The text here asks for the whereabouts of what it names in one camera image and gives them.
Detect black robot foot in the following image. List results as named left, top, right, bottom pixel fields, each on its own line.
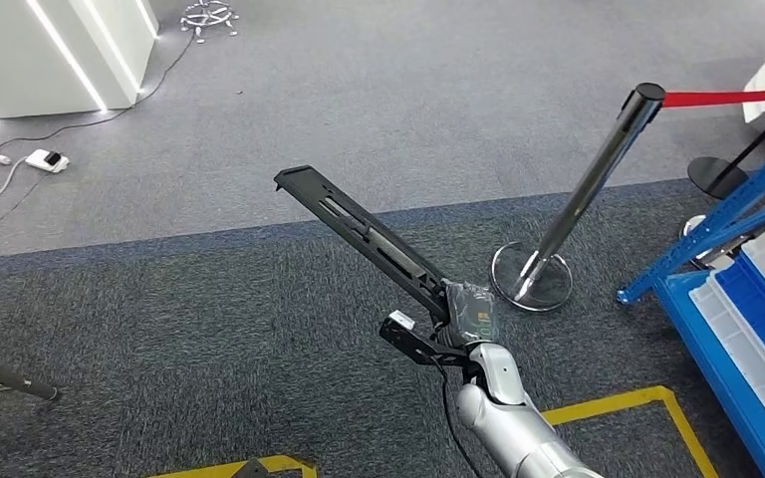
left=233, top=459, right=272, bottom=478

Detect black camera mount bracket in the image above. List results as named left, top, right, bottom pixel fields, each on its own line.
left=380, top=318, right=473, bottom=367

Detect black plastic panel part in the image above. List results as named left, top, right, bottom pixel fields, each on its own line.
left=273, top=164, right=453, bottom=325

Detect short red barrier belt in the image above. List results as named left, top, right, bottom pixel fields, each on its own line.
left=662, top=87, right=765, bottom=109

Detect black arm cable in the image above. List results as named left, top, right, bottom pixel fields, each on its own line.
left=431, top=358, right=483, bottom=478

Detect chrome star chair base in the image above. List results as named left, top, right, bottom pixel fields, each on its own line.
left=179, top=0, right=240, bottom=44

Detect black stanchion post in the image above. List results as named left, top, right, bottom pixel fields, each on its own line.
left=687, top=99, right=765, bottom=200

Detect yellow floor tape marking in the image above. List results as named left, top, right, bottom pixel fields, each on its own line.
left=544, top=385, right=720, bottom=478

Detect black power cable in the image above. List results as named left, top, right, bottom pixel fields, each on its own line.
left=0, top=33, right=195, bottom=159

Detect blue metal shelf rack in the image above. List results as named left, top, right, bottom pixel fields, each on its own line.
left=617, top=128, right=765, bottom=478

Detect thin black cable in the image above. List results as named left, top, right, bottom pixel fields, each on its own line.
left=0, top=172, right=47, bottom=255

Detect white power strip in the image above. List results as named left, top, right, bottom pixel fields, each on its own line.
left=24, top=148, right=71, bottom=174

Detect white lit display stand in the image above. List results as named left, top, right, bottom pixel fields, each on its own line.
left=0, top=0, right=160, bottom=122

